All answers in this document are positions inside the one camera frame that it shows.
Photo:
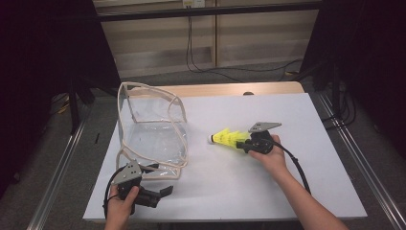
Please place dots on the dark curtain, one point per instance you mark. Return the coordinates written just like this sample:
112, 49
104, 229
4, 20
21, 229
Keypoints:
32, 64
376, 48

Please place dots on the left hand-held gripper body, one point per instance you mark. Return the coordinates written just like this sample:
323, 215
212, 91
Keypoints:
128, 173

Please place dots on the white table sheet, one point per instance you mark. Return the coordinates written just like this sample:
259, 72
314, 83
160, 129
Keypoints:
271, 111

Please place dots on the person's left hand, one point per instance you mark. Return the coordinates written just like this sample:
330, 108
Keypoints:
117, 212

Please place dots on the wooden table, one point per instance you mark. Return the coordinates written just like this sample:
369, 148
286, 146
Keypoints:
223, 89

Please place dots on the person's right hand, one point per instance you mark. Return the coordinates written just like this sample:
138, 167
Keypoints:
274, 159

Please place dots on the transparent bag with beige trim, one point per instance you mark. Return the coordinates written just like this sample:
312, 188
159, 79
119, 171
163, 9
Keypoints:
153, 140

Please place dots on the aluminium floor rail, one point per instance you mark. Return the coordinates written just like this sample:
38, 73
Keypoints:
367, 172
57, 179

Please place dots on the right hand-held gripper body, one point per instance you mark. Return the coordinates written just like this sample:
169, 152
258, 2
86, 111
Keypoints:
261, 142

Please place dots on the white wall socket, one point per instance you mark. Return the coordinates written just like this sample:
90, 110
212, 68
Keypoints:
193, 3

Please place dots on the black metal stand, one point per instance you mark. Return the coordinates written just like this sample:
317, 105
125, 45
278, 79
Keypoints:
74, 108

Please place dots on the black metal crossbar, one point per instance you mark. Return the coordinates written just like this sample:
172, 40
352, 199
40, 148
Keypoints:
207, 12

